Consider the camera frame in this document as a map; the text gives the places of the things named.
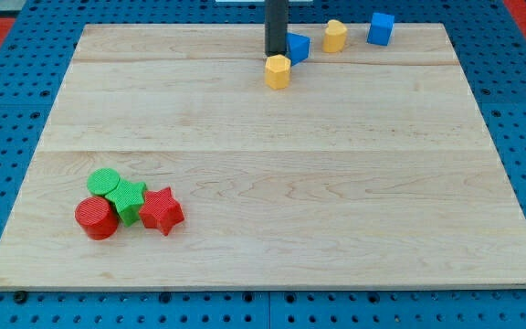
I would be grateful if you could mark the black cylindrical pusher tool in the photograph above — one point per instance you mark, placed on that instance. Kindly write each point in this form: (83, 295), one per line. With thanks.
(276, 25)

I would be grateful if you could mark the blue triangle block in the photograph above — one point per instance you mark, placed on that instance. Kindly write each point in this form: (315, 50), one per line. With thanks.
(298, 48)

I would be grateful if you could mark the yellow hexagon block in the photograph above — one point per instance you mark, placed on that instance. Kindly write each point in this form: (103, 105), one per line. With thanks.
(277, 72)

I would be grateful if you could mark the blue cube block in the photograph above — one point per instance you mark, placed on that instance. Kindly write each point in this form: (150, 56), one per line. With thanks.
(380, 29)

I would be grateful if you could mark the yellow heart block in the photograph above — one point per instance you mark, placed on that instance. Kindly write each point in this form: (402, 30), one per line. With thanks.
(335, 35)

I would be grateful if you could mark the wooden board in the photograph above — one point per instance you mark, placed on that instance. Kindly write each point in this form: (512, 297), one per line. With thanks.
(372, 170)

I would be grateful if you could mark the red star block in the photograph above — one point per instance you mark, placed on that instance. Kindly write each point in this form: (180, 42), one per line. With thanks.
(161, 210)

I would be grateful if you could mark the green star block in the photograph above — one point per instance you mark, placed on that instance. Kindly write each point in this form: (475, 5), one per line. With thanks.
(128, 198)

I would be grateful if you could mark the green cylinder block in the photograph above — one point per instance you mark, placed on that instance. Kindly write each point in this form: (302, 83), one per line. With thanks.
(102, 181)

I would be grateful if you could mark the red cylinder block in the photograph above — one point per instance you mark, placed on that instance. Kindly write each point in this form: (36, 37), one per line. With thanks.
(96, 217)

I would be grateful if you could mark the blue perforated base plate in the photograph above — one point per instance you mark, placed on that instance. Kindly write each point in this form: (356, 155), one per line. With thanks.
(35, 56)

